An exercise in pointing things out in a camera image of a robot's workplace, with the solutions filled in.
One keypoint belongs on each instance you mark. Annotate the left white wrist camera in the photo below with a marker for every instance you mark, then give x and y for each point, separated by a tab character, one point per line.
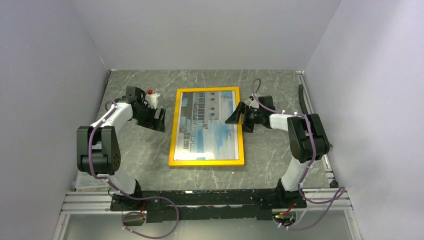
152	99

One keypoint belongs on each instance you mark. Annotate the aluminium extrusion rail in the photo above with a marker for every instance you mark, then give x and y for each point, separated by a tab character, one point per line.
102	202

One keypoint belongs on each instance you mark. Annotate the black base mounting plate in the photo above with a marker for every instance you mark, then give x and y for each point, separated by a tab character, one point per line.
276	195

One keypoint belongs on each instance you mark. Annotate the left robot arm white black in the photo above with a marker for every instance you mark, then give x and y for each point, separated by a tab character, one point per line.
98	151

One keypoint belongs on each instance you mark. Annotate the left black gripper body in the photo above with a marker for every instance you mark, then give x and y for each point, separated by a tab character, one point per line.
146	117

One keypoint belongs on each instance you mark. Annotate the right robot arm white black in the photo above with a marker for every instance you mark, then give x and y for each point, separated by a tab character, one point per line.
307	138

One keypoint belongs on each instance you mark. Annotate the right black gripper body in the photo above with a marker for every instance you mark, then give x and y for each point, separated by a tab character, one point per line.
250	118

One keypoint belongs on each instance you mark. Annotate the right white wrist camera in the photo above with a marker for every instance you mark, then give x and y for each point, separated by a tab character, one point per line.
253	103

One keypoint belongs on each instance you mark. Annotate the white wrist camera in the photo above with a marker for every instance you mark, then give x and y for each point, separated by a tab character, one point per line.
253	103
152	99

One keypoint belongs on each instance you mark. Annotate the building photo print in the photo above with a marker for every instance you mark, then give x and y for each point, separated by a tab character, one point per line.
208	126

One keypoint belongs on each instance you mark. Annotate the yellow picture frame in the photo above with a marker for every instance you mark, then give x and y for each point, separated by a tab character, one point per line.
174	132

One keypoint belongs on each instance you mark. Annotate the clear plastic screw box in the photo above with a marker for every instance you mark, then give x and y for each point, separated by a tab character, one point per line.
86	183

